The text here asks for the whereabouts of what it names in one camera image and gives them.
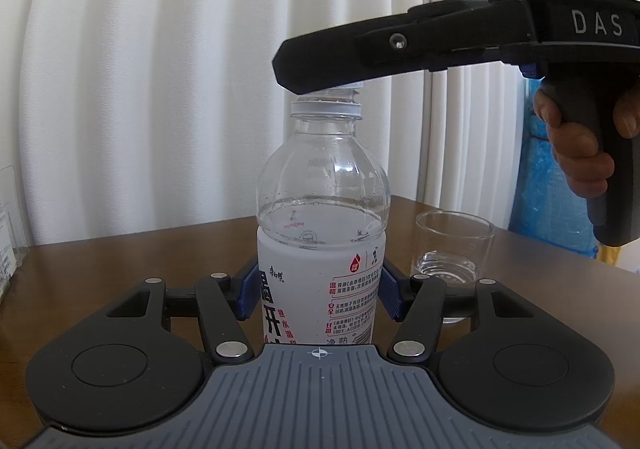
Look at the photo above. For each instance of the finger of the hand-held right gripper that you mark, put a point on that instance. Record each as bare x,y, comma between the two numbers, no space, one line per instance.
345,56

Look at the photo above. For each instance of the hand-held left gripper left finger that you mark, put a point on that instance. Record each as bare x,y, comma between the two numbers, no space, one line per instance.
248,298

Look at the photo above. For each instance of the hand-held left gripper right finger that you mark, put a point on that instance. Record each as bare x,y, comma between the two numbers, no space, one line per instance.
392,296

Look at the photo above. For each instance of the white bottle cap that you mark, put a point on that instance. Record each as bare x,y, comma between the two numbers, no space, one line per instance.
346,89

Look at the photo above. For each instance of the clear plastic water bottle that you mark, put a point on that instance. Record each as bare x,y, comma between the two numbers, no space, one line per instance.
320,179

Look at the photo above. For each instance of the person's right hand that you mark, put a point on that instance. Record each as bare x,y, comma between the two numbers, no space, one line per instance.
580,164

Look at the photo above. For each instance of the clear drinking glass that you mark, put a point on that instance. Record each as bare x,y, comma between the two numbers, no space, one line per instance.
450,249

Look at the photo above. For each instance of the blue plastic-wrapped bundle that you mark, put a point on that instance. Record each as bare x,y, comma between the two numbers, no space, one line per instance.
540,189

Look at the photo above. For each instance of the white pleated curtain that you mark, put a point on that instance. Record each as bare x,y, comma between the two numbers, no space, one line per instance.
150,79

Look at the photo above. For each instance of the yellow object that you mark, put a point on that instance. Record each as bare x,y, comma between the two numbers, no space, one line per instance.
609,259

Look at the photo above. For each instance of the clear acrylic stand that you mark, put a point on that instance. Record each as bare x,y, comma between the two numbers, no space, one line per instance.
10,229

